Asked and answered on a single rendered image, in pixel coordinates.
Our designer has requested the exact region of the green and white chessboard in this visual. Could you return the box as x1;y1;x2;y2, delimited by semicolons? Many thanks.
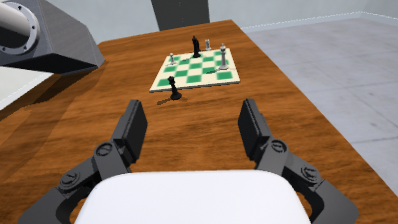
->
150;48;240;92

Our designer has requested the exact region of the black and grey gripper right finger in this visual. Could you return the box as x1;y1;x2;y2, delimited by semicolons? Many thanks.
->
238;99;359;224

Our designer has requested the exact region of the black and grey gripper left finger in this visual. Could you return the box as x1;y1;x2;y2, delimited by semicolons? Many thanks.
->
17;100;148;224

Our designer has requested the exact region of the white chess king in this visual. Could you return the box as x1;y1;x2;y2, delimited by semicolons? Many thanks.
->
219;44;229;70

